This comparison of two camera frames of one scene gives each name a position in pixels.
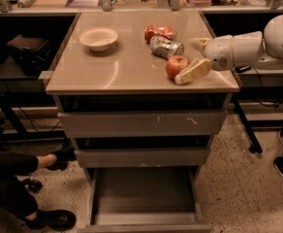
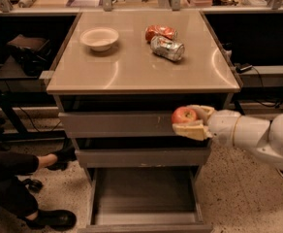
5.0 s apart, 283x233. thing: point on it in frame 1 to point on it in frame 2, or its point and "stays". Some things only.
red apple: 175,64 to 183,115
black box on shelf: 31,52 stays
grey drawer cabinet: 141,136 stays
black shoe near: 53,219 stays
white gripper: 218,53 to 222,126
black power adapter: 242,68 stays
